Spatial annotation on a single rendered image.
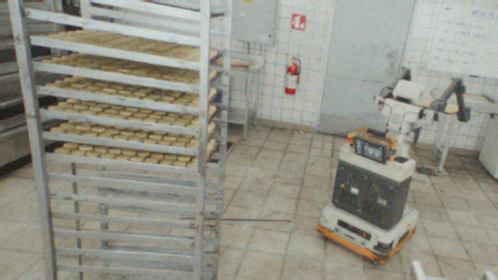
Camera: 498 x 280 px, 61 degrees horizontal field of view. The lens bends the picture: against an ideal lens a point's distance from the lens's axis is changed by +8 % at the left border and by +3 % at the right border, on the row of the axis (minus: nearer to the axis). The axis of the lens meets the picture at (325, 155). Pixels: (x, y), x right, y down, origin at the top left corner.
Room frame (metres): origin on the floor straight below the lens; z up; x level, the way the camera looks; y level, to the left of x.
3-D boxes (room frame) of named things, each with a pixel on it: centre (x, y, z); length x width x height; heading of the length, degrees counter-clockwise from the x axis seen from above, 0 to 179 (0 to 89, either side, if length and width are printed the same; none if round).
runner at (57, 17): (1.51, 0.82, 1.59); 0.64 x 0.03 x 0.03; 96
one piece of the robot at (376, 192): (2.82, -0.40, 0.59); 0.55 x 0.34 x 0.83; 60
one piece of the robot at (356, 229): (2.61, -0.30, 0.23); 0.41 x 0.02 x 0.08; 60
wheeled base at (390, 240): (2.90, -0.45, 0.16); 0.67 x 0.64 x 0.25; 150
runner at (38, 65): (1.51, 0.82, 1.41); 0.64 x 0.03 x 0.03; 96
